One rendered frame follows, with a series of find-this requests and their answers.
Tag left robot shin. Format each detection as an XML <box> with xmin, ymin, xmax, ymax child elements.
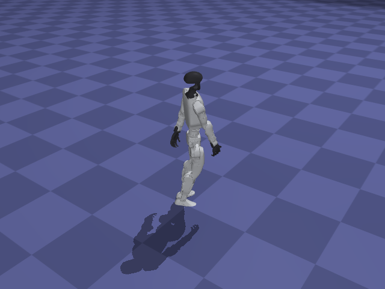
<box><xmin>181</xmin><ymin>160</ymin><xmax>188</xmax><ymax>189</ymax></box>

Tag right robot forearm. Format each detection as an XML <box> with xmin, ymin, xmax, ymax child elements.
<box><xmin>205</xmin><ymin>125</ymin><xmax>218</xmax><ymax>146</ymax></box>

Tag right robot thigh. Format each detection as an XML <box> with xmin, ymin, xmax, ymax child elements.
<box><xmin>183</xmin><ymin>142</ymin><xmax>205</xmax><ymax>181</ymax></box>

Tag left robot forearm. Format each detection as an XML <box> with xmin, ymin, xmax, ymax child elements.
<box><xmin>174</xmin><ymin>111</ymin><xmax>185</xmax><ymax>131</ymax></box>

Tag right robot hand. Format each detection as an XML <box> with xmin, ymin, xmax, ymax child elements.
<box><xmin>210</xmin><ymin>143</ymin><xmax>221</xmax><ymax>157</ymax></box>

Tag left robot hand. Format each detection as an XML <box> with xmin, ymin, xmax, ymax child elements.
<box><xmin>170</xmin><ymin>126</ymin><xmax>180</xmax><ymax>148</ymax></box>

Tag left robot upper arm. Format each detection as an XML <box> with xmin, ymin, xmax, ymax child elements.
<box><xmin>180</xmin><ymin>88</ymin><xmax>189</xmax><ymax>115</ymax></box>

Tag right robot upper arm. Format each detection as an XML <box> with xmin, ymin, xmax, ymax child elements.
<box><xmin>192</xmin><ymin>101</ymin><xmax>213</xmax><ymax>130</ymax></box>

